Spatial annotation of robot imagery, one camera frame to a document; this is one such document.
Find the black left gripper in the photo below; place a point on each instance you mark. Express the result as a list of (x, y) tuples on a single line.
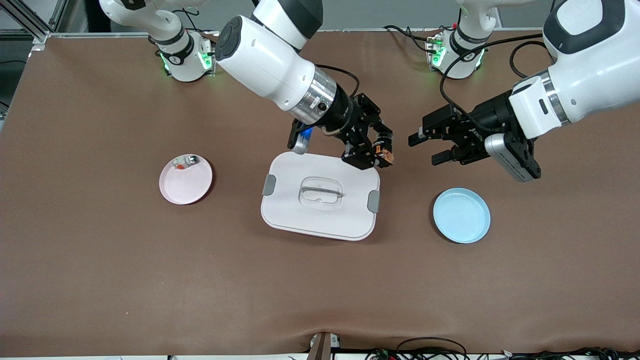
[(484, 121)]

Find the white lidded storage box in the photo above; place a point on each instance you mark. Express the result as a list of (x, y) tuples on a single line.
[(320, 220)]

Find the pale pink round plate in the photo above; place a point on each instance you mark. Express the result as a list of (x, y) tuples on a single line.
[(186, 187)]

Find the aluminium frame profile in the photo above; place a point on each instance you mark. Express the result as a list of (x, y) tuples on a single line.
[(34, 29)]

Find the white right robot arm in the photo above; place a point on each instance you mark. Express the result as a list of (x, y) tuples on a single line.
[(260, 60)]

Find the brown camera mount post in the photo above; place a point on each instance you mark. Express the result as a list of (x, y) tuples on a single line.
[(320, 347)]

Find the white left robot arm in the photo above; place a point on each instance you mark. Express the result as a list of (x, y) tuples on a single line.
[(590, 75)]

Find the brown table cover sheet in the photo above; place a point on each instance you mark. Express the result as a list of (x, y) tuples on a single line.
[(320, 290)]

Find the light blue round plate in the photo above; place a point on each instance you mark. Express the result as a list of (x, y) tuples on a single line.
[(461, 216)]

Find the silver table edge rail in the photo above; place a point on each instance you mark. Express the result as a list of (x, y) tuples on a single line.
[(375, 31)]

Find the orange and black switch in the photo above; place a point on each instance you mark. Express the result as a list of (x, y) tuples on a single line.
[(385, 156)]

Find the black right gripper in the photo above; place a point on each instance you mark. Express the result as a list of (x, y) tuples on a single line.
[(348, 114)]

